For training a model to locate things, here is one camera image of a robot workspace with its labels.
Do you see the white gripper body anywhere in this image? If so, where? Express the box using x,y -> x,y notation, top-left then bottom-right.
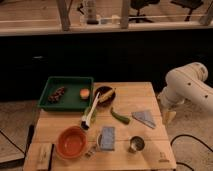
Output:
157,92 -> 183,108

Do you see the green pepper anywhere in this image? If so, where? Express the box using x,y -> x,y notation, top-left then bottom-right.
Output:
110,107 -> 130,125

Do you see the black round plate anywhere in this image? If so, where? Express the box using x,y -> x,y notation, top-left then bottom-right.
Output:
95,86 -> 116,107

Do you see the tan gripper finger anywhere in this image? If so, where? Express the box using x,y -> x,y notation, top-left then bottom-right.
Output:
162,109 -> 176,125

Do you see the grey towel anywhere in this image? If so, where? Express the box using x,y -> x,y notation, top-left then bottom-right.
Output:
132,110 -> 156,129

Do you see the black office chair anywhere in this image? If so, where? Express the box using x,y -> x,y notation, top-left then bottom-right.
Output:
129,0 -> 160,23

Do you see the green plastic tray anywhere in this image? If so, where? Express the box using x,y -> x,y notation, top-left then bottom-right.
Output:
38,76 -> 93,111

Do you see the wooden block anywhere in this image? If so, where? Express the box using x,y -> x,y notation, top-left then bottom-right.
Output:
36,143 -> 52,171

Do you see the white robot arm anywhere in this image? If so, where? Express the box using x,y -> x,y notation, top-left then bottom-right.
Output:
158,62 -> 213,125

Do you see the black floor cable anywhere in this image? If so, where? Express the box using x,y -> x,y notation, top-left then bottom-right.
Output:
170,133 -> 213,171

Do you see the small metal cup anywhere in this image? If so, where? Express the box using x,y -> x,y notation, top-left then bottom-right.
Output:
128,136 -> 145,153

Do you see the orange plastic bowl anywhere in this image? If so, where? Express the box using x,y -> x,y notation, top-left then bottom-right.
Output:
56,126 -> 87,159

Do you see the blue sponge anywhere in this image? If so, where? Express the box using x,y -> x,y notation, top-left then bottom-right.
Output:
100,127 -> 115,151

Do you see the orange round fruit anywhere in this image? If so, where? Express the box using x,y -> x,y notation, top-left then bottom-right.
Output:
80,88 -> 90,99

